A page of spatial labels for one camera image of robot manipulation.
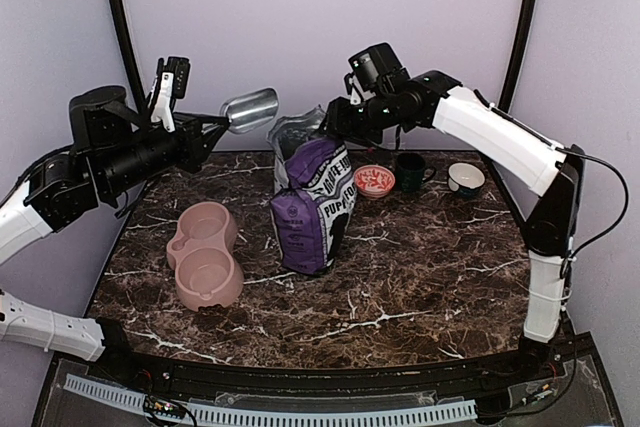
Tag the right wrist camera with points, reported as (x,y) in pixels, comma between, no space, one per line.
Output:
(353,89)

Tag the red patterned white bowl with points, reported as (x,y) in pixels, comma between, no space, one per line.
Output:
(374,181)

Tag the dark green mug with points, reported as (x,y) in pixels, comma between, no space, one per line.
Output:
(412,172)

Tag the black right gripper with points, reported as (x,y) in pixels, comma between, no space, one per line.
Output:
(338,121)

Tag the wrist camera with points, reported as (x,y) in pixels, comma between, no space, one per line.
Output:
(170,85)
(353,89)

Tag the black front table rail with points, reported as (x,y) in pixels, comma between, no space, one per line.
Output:
(485,376)

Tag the blue and white bowl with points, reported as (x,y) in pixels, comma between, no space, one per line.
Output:
(465,180)

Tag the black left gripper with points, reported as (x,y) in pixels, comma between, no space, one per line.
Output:
(196,145)

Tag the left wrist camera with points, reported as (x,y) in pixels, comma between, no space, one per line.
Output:
(170,85)

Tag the silver metal scoop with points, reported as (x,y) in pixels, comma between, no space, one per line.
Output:
(250,111)

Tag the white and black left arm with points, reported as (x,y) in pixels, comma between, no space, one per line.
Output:
(114,149)

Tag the black left frame post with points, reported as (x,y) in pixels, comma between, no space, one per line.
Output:
(126,50)

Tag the pink double pet bowl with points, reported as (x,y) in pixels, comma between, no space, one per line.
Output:
(201,254)

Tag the purple pet food bag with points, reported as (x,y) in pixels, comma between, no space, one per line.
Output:
(314,192)

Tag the white slotted cable duct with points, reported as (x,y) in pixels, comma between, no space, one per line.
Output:
(244,410)

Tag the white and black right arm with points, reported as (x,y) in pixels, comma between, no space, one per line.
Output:
(382,94)

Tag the black frame post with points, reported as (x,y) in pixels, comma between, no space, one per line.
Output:
(516,59)
(126,50)

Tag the black right frame post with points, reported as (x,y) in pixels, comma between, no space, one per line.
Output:
(516,59)

